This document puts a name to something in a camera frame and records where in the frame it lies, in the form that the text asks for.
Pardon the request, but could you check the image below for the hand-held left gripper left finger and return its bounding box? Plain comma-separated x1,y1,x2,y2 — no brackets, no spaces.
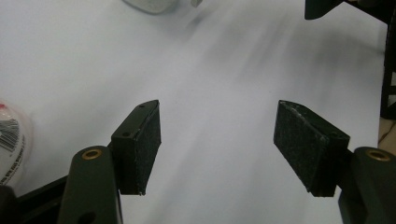
110,99,163,196

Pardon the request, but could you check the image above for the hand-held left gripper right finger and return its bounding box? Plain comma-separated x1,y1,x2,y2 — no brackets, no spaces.
273,99,351,198

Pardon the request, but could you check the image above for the red and white refill pouch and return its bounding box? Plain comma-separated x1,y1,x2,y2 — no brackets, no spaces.
0,99,35,188

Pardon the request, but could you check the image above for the clear glass jar white lid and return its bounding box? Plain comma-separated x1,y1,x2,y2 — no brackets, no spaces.
122,0,204,15

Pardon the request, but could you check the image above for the white paper sheet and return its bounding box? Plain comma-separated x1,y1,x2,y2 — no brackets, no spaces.
0,0,389,224

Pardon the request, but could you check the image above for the black metal frame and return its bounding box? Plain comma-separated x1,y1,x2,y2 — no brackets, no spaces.
380,8,396,120

